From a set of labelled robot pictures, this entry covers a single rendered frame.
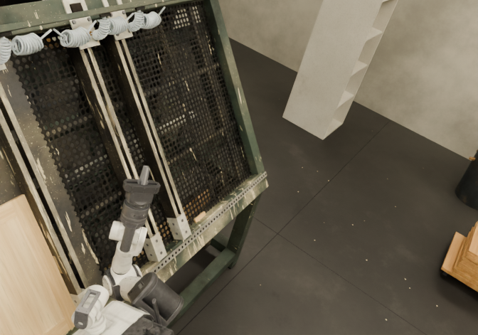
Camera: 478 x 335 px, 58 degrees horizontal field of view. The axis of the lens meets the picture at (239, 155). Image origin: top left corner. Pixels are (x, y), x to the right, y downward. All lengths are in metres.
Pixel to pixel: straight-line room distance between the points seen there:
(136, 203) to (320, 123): 3.90
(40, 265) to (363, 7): 3.83
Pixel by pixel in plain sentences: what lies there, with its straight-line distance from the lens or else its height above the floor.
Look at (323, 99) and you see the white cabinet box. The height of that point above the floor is 0.47.
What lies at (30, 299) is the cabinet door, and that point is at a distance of 1.84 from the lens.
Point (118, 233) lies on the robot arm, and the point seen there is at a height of 1.41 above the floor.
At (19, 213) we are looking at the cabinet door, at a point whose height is 1.31.
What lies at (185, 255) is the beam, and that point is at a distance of 2.27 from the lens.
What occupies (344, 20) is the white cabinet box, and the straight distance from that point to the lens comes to 4.80.
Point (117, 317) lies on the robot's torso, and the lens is 1.43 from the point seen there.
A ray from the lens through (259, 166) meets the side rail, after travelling 2.79.
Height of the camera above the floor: 2.56
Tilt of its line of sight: 35 degrees down
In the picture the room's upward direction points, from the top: 17 degrees clockwise
